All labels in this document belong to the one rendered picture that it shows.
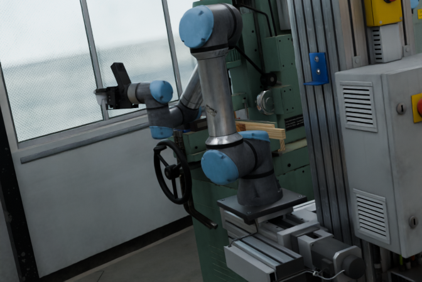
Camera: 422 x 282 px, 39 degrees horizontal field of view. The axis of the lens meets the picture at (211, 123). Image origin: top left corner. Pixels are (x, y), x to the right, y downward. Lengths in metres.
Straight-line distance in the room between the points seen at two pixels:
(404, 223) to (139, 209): 2.67
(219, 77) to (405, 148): 0.58
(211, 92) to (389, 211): 0.61
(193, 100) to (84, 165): 1.84
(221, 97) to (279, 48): 0.90
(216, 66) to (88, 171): 2.15
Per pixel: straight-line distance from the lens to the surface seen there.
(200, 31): 1.72
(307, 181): 2.74
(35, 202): 3.65
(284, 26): 2.72
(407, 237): 1.58
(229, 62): 2.60
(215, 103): 1.77
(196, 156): 2.54
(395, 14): 1.70
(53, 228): 3.73
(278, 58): 2.63
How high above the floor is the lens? 1.42
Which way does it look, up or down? 10 degrees down
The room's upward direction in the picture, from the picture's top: 9 degrees counter-clockwise
